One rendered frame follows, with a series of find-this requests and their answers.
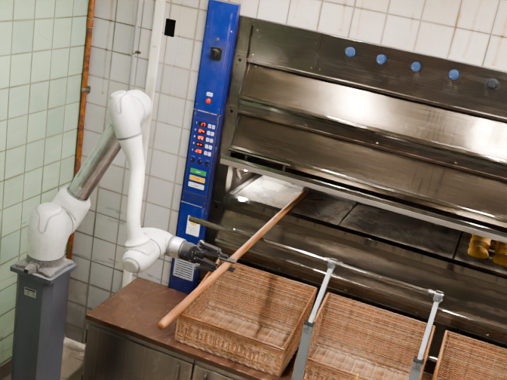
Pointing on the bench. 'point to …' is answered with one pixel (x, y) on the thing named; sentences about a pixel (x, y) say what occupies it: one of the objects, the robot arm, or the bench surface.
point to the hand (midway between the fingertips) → (227, 264)
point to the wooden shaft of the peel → (226, 265)
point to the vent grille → (183, 269)
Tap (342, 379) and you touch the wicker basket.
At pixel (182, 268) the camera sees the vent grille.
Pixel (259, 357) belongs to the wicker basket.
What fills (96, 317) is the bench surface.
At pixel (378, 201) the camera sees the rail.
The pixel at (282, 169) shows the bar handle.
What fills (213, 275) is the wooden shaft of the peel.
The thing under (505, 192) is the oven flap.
